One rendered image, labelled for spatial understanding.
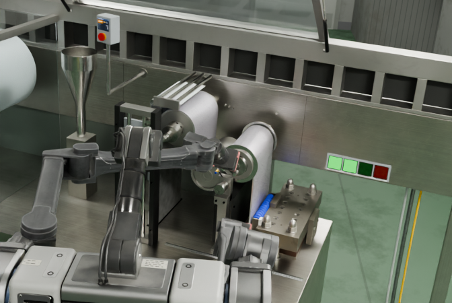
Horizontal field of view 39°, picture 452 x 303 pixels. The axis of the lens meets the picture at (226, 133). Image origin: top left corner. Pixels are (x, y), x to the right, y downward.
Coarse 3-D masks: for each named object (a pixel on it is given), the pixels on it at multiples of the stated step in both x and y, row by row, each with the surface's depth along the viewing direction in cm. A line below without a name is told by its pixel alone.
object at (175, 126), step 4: (168, 124) 234; (172, 124) 233; (176, 124) 234; (180, 124) 235; (164, 128) 232; (168, 128) 231; (172, 128) 231; (176, 128) 232; (180, 128) 234; (164, 132) 233; (176, 132) 231; (180, 132) 233; (176, 136) 231; (180, 136) 235; (172, 140) 233
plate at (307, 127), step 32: (128, 64) 272; (64, 96) 290; (96, 96) 284; (128, 96) 278; (224, 96) 262; (256, 96) 257; (288, 96) 252; (224, 128) 267; (288, 128) 257; (320, 128) 252; (352, 128) 247; (384, 128) 243; (416, 128) 239; (448, 128) 235; (288, 160) 262; (320, 160) 257; (384, 160) 248; (416, 160) 243; (448, 160) 239; (448, 192) 243
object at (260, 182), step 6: (270, 156) 252; (270, 162) 254; (264, 168) 246; (270, 168) 256; (258, 174) 239; (264, 174) 248; (252, 180) 234; (258, 180) 241; (264, 180) 250; (252, 186) 235; (258, 186) 242; (264, 186) 252; (252, 192) 235; (258, 192) 244; (264, 192) 254; (252, 198) 237; (258, 198) 246; (264, 198) 256; (252, 204) 239; (258, 204) 248; (252, 210) 241; (252, 216) 242
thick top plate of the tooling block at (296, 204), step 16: (288, 192) 262; (304, 192) 263; (320, 192) 264; (272, 208) 249; (288, 208) 250; (304, 208) 251; (272, 224) 239; (288, 224) 239; (304, 224) 240; (288, 240) 232
